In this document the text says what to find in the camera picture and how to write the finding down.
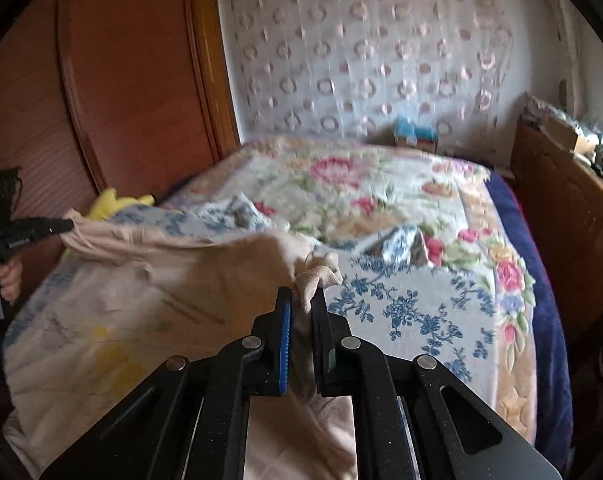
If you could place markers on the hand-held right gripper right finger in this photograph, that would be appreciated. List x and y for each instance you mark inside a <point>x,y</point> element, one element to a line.
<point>324,345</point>

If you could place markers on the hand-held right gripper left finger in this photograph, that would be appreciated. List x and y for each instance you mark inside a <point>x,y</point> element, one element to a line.
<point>283,350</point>

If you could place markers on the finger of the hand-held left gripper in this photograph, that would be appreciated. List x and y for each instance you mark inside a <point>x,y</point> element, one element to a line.
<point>39,227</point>

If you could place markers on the beige printed t-shirt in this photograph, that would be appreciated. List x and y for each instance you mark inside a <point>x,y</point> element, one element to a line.
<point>156,285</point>

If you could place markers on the person's left hand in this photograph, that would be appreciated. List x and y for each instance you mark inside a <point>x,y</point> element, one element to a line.
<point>9,280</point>

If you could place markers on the yellow plush toy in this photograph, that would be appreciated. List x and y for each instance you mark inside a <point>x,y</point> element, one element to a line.
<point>114,205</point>

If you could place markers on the blue floral bed sheet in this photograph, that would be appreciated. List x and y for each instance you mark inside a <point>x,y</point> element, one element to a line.
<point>406,305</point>

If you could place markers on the floral quilt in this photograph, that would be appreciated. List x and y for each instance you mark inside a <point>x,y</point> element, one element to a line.
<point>331,185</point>

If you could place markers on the wooden wardrobe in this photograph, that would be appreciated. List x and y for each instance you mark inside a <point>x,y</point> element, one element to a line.
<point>131,85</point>

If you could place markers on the cardboard box with blue contents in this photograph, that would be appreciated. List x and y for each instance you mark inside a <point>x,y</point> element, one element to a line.
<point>416,140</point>

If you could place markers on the navy blue blanket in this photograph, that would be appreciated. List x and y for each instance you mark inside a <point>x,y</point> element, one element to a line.
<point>546,310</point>

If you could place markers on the long wooden cabinet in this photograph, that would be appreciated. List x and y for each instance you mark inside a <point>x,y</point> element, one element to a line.
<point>571,210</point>

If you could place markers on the pile of packets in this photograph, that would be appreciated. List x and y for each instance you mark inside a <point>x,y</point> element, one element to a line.
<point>537,105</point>

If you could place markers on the open cardboard box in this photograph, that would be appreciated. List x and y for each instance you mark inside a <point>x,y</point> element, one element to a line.
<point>576,137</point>

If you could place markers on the beige window curtain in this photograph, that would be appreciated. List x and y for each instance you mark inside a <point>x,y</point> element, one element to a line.
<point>566,25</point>

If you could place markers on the circle patterned wall curtain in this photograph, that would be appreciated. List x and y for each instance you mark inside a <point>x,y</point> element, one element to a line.
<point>356,60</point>

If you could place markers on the black round wall object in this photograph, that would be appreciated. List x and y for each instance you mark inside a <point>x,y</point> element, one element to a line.
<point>563,91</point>

